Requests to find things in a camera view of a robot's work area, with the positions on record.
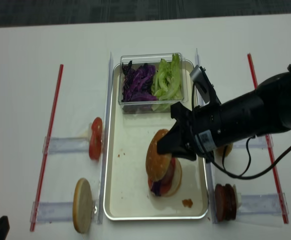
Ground red rail strip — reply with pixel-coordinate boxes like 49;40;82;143
29;64;64;232
247;53;290;225

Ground white metal tray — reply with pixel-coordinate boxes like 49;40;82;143
103;65;209;221

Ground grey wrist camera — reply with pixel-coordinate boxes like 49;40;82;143
190;65;211;104

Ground clear plastic salad container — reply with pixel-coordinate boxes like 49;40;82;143
118;52;188;114

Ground upright pale bun half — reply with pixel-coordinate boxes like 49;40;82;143
72;178;93;234

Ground bottom bun on tray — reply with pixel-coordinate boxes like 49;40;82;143
163;158;182;197

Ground purple cabbage strip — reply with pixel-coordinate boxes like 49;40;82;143
149;181;162;197

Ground ham slice on burger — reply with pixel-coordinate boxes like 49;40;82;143
161;158;176;185

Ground right red rail strip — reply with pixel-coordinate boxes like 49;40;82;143
247;53;290;225

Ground upright tomato slices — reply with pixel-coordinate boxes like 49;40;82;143
88;117;103;161

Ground clear bun-half slider rail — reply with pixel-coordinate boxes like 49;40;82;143
29;198;99;224

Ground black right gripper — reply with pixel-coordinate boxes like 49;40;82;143
157;92;267;162

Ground clear top-bun slider rail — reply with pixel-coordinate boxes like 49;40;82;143
233;134;273;149

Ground upright meat patties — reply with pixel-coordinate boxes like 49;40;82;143
214;183;237;222

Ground shredded purple cabbage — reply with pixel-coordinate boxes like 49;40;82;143
121;60;158;102

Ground white patty pusher block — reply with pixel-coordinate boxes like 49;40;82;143
232;184;242;210

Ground green lettuce leaves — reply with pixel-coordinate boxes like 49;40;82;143
151;53;184;102

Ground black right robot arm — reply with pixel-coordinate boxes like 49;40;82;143
157;65;291;161

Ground clear patty slider rail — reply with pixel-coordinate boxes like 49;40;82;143
237;193;289;216

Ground left red rail strip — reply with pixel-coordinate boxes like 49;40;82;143
29;64;64;232

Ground black camera cable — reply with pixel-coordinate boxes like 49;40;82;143
190;82;291;180

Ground sesame bun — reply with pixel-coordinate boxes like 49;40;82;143
216;143;233;157
145;129;172;182

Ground tomato slice on burger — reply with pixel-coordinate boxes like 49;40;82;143
147;177;173;197

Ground clear tomato slider rail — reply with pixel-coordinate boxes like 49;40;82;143
42;137;89;155

